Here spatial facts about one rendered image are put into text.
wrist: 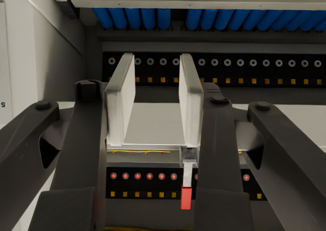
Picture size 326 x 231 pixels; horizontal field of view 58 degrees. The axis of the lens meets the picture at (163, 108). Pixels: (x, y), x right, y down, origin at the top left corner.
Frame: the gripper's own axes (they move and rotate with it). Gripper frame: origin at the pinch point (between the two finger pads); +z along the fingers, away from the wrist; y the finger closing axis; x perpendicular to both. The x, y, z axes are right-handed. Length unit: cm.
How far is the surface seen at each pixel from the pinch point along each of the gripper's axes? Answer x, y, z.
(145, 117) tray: -7.7, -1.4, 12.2
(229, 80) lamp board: -8.9, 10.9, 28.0
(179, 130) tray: -8.8, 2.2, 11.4
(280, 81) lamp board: -9.0, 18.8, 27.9
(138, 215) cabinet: -34.0, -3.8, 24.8
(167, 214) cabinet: -33.7, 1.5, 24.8
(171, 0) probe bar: 3.5, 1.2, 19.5
